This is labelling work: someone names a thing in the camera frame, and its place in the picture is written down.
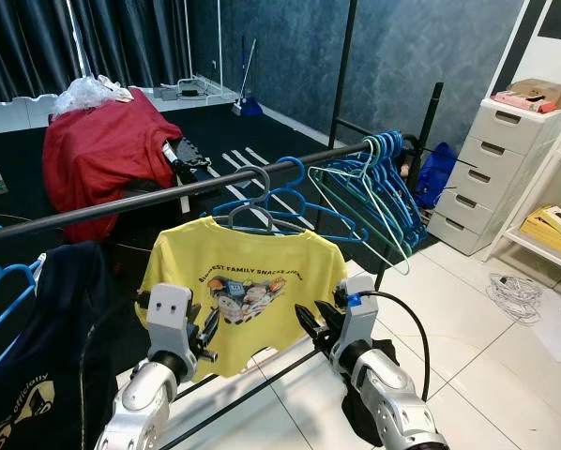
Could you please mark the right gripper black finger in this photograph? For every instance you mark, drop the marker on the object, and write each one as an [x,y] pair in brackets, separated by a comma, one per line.
[309,322]
[341,300]

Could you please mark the flat pink box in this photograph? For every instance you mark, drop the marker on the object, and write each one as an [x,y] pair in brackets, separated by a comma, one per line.
[520,101]

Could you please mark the white low platform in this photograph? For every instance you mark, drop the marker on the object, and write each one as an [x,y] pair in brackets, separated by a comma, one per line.
[18,112]

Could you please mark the dark pleated curtain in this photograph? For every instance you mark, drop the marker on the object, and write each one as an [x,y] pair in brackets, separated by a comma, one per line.
[37,47]

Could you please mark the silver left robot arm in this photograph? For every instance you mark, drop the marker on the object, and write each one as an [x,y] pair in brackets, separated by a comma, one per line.
[140,403]

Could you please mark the clear crumpled plastic bag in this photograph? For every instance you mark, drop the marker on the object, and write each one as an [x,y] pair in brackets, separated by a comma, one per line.
[88,94]

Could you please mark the red cloth cover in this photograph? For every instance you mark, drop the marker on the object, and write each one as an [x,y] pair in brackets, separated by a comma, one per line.
[102,150]

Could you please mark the white drawer cabinet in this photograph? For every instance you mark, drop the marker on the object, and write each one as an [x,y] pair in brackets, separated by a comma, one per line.
[492,159]

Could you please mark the blue fabric bag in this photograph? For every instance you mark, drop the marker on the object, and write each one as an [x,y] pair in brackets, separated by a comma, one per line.
[437,178]

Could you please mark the black metal clothes rack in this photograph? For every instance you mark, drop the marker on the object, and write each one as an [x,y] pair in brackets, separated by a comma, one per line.
[121,201]

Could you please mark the yellow printed t-shirt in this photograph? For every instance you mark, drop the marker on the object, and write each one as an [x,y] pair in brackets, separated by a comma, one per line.
[262,262]

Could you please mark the black white machine under cloth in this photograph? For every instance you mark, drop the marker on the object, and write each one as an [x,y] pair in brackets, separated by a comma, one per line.
[182,159]

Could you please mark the white open shelf rack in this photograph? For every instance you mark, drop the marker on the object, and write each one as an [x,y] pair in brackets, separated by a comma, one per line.
[534,247]

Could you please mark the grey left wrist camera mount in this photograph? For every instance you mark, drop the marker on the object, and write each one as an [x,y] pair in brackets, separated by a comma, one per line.
[168,314]

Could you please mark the navy printed t-shirt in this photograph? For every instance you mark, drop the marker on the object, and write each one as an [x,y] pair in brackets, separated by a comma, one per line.
[55,337]

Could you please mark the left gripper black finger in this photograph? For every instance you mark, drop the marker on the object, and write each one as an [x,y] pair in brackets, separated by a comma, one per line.
[202,319]
[214,326]

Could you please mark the blue plastic hanger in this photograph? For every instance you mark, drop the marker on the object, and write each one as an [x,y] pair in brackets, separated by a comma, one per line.
[414,216]
[18,272]
[402,206]
[329,214]

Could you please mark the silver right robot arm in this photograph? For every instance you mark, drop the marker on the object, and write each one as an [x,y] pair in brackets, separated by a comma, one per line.
[393,403]

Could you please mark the open cardboard box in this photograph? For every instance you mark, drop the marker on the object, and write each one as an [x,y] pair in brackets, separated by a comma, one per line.
[543,91]

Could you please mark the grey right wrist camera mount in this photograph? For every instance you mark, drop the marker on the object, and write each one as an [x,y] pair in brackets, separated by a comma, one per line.
[360,314]

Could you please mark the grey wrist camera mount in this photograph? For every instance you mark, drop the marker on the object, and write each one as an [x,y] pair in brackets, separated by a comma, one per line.
[168,314]
[360,314]

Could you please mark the yellow box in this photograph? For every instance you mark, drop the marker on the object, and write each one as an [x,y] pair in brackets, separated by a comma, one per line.
[543,232]

